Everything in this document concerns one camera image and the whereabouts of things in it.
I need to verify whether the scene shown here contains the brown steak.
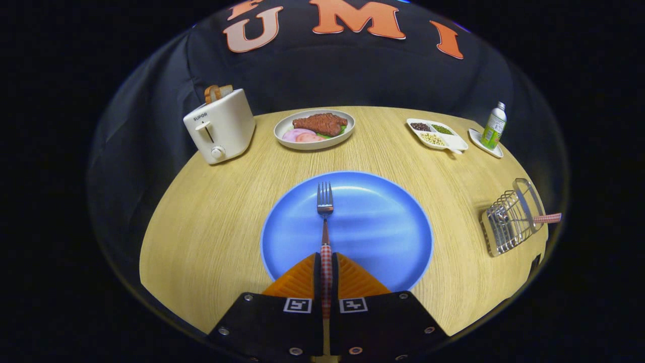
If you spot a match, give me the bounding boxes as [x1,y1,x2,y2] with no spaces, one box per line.
[292,113,348,137]

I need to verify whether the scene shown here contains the fork red checkered handle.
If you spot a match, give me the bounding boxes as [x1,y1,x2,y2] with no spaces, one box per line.
[316,181,335,319]

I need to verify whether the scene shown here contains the silver bottle green label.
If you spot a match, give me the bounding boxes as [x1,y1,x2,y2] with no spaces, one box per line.
[480,101,507,150]

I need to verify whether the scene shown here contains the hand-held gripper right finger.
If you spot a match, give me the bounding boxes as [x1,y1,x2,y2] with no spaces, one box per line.
[330,252,449,361]

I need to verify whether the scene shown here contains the cream oval plate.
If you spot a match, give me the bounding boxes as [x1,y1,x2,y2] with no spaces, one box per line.
[274,109,356,151]

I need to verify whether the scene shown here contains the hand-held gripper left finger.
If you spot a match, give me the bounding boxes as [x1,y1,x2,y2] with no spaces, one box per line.
[204,252,323,361]

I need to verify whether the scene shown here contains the spoon red checkered handle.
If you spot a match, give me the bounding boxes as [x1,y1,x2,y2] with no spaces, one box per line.
[491,211,562,226]

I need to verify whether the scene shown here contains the white toaster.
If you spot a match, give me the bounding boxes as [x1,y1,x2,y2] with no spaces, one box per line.
[183,89,256,165]

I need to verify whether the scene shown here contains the brown toast slice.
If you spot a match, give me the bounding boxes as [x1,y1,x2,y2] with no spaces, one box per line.
[204,84,234,104]

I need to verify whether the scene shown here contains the blue round plate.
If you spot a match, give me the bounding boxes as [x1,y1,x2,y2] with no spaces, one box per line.
[260,171,433,293]

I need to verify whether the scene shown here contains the white divided dish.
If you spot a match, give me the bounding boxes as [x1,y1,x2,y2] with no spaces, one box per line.
[406,118,469,155]

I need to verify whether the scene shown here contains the pink ham slices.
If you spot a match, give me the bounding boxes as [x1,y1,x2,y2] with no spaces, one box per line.
[282,128,326,144]

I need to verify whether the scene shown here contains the white square coaster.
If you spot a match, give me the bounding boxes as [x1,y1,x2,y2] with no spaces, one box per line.
[468,128,504,159]

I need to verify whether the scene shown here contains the metal wire cutlery basket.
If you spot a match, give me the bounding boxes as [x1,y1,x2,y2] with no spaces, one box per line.
[480,178,548,258]

